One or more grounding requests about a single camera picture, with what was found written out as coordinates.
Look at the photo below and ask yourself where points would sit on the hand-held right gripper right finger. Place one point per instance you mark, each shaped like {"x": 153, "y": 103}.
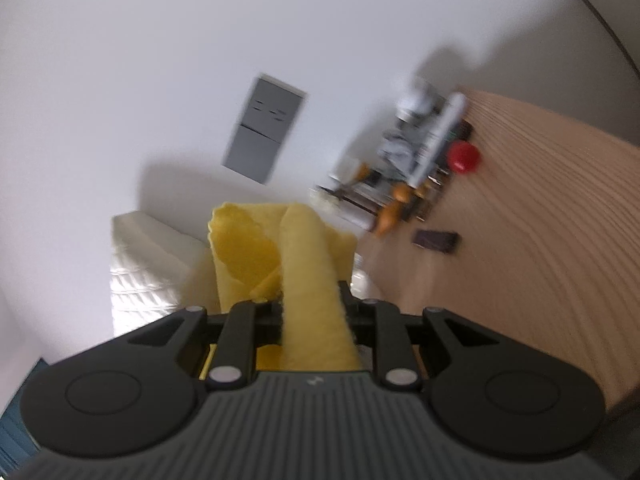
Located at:
{"x": 387, "y": 330}

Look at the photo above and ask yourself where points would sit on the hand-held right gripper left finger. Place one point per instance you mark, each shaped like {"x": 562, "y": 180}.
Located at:
{"x": 240, "y": 330}

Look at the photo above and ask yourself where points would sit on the yellow cleaning cloth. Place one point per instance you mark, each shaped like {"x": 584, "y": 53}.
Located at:
{"x": 305, "y": 280}

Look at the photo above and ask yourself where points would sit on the cream quilted headboard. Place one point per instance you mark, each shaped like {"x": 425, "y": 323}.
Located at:
{"x": 145, "y": 270}

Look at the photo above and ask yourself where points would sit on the orange key charm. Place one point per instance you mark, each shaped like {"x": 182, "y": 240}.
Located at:
{"x": 392, "y": 210}

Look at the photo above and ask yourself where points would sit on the wooden nightstand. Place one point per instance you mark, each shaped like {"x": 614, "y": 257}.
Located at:
{"x": 525, "y": 235}

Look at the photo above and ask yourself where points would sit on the small red ball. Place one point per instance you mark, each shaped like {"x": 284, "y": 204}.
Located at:
{"x": 463, "y": 157}

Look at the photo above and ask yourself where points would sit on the white remote control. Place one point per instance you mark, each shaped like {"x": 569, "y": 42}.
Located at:
{"x": 440, "y": 135}

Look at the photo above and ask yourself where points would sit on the dark blue object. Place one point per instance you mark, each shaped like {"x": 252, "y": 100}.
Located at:
{"x": 15, "y": 425}

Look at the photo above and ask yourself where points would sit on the grey wall socket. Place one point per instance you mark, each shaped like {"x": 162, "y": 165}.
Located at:
{"x": 275, "y": 107}

